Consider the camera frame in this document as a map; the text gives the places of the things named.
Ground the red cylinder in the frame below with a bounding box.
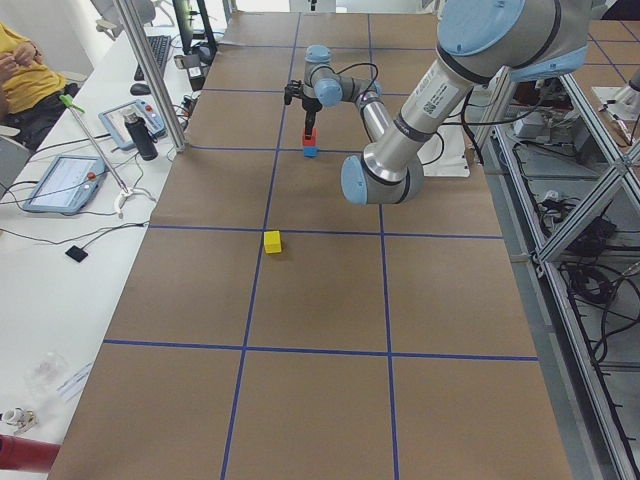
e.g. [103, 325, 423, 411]
[1, 435, 60, 473]

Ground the black computer mouse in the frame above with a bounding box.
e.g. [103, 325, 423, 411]
[129, 83, 151, 96]

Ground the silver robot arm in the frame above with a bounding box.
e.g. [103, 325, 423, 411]
[300, 1, 592, 205]

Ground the red cube block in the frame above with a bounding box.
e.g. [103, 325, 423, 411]
[302, 128, 317, 148]

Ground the small black square pad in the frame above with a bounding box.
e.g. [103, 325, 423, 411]
[65, 245, 88, 263]

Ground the yellow cube block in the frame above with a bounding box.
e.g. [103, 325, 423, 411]
[263, 230, 283, 254]

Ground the person in yellow shirt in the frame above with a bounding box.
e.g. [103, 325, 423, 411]
[1, 25, 80, 151]

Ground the near teach pendant tablet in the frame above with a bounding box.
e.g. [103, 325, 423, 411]
[22, 155, 107, 214]

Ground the blue cube block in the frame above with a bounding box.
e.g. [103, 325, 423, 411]
[303, 146, 318, 158]

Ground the black keyboard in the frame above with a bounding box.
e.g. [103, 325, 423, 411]
[147, 35, 171, 78]

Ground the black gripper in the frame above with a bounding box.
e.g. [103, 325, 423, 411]
[302, 96, 321, 136]

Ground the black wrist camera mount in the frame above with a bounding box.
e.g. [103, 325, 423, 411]
[284, 80, 304, 106]

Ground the far teach pendant tablet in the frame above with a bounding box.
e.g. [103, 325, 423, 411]
[98, 99, 166, 150]

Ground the white camera mast pedestal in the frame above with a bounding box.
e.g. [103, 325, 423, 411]
[418, 125, 470, 178]

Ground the black water bottle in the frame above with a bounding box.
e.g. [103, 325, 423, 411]
[123, 108, 158, 161]

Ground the green tipped grabber stick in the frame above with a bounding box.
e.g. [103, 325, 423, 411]
[59, 94, 156, 218]

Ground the teach pendant tablet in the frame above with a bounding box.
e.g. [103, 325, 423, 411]
[98, 99, 166, 150]
[22, 155, 107, 214]

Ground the aluminium frame post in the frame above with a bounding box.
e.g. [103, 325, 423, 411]
[114, 0, 186, 153]

